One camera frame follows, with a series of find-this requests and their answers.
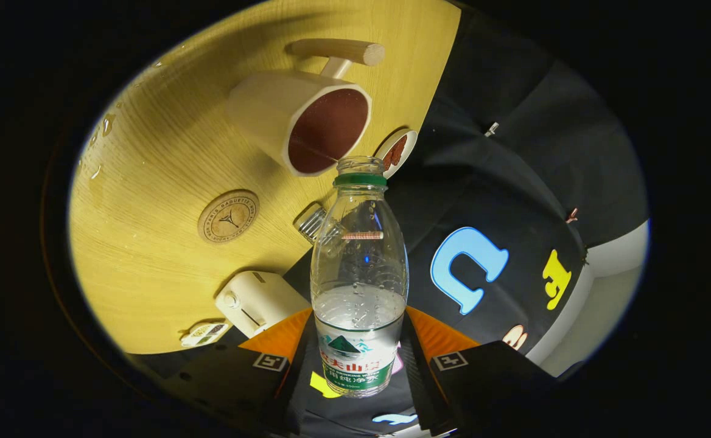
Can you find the wooden table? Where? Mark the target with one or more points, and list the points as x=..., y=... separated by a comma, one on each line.
x=148, y=213

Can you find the pink cloth clip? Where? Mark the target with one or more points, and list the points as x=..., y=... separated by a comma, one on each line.
x=572, y=215

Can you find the white cloth clip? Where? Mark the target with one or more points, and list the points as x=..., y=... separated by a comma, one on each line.
x=491, y=128

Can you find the red sausage piece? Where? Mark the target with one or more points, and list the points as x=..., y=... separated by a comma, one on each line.
x=391, y=159
x=400, y=145

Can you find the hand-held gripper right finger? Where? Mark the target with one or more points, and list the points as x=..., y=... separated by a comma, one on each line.
x=419, y=389

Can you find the round wooden coaster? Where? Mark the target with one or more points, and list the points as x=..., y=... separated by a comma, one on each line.
x=228, y=216

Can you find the ribbed drinking glass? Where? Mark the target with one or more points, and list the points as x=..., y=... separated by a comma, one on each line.
x=311, y=222

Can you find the clear plastic juice bottle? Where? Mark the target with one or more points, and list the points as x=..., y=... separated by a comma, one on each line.
x=358, y=274

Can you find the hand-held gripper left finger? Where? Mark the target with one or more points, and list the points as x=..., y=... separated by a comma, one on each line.
x=297, y=395

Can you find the divided white dish with grains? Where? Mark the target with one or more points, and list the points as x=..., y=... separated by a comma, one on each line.
x=204, y=333

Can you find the white toaster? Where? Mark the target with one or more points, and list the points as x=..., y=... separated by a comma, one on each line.
x=258, y=298

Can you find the small white round plate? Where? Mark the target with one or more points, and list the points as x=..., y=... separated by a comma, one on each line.
x=411, y=143

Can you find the red striped straw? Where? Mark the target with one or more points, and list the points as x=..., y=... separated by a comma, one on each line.
x=361, y=235

